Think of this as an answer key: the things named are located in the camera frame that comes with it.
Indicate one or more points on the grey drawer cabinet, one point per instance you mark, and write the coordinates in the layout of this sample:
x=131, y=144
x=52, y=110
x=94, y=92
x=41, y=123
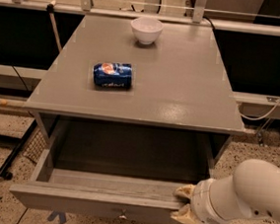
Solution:
x=178, y=83

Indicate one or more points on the blue crushed soda can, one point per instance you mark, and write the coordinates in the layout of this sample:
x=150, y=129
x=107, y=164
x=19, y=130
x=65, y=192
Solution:
x=116, y=74

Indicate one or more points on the white bowl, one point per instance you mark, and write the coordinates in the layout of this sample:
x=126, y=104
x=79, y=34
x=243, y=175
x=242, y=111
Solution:
x=146, y=30

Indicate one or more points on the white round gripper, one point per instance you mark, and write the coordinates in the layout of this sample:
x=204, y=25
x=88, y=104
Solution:
x=200, y=199

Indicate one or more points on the black metal floor bar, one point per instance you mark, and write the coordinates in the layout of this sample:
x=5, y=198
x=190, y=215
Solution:
x=5, y=172

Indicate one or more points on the grey top drawer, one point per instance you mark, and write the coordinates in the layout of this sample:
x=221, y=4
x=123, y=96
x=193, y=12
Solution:
x=117, y=171

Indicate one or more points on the blue tape cross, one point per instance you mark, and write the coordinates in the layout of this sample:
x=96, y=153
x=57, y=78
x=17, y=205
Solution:
x=60, y=215

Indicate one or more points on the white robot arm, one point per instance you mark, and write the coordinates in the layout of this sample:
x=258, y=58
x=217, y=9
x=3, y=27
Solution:
x=251, y=192

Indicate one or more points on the wire mesh basket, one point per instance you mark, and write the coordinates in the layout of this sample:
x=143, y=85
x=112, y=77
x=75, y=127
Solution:
x=34, y=146

